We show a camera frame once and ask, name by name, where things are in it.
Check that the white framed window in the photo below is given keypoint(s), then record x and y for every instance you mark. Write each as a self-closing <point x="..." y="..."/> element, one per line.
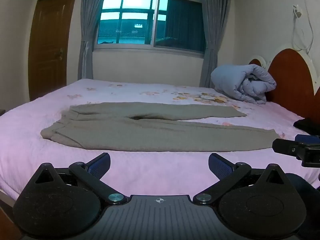
<point x="152" y="24"/>

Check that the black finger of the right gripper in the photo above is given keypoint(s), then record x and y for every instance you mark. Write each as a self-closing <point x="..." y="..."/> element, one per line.
<point x="304" y="148"/>

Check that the grey curtain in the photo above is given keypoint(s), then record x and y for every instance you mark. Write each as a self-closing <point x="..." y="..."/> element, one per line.
<point x="89" y="17"/>
<point x="215" y="14"/>

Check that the brown wooden door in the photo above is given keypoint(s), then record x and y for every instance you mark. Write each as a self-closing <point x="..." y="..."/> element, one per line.
<point x="48" y="45"/>

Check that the white wall charger with cable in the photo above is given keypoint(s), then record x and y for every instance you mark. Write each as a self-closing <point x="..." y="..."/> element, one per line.
<point x="302" y="36"/>

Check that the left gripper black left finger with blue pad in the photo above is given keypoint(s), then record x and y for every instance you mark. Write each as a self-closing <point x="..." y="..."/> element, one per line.
<point x="65" y="202"/>

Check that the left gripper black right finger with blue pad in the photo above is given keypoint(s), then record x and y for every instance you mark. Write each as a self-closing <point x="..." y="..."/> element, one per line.
<point x="253" y="202"/>

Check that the grey-brown fleece pants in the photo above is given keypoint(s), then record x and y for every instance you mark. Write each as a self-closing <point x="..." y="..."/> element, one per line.
<point x="154" y="127"/>

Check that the rolled light blue quilt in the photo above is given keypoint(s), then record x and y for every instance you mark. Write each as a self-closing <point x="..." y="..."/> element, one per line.
<point x="246" y="83"/>

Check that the left grey curtain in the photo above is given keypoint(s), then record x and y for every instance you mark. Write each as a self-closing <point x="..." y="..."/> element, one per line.
<point x="89" y="17"/>

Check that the right grey curtain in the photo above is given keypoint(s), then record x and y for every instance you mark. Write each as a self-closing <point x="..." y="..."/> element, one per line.
<point x="215" y="14"/>

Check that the black cloth on bed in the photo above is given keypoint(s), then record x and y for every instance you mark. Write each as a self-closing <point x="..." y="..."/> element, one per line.
<point x="308" y="126"/>

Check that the red wooden headboard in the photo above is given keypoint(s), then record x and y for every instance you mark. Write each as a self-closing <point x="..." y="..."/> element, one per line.
<point x="295" y="90"/>

